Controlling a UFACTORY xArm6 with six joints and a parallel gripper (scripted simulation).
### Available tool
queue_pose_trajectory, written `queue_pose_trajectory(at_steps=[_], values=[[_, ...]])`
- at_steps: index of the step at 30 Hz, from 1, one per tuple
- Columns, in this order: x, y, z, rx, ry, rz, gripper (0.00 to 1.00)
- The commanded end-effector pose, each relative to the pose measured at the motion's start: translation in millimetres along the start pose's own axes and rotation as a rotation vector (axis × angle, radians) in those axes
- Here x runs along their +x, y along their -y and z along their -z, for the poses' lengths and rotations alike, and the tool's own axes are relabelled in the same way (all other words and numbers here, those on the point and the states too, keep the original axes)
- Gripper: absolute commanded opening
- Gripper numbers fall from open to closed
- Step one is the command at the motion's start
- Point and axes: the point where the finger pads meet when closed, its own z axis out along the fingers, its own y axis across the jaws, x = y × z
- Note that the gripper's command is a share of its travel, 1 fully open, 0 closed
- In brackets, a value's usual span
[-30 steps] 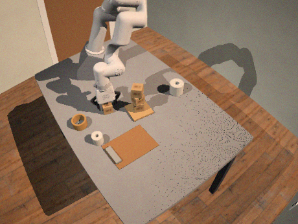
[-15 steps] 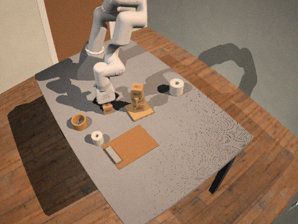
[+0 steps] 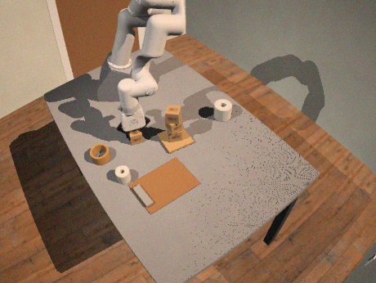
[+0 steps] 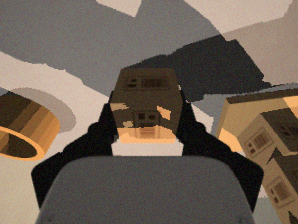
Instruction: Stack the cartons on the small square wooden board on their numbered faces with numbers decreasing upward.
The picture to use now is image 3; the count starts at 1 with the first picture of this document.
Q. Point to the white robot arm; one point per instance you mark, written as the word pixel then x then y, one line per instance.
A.
pixel 158 27

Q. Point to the white cylinder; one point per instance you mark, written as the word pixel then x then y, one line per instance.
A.
pixel 123 174

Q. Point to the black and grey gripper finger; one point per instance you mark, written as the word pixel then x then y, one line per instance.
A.
pixel 119 128
pixel 147 120

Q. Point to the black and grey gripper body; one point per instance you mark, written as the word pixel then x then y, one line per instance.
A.
pixel 132 121

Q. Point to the tan cardboard carton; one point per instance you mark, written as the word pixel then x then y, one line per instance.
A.
pixel 173 114
pixel 175 137
pixel 174 128

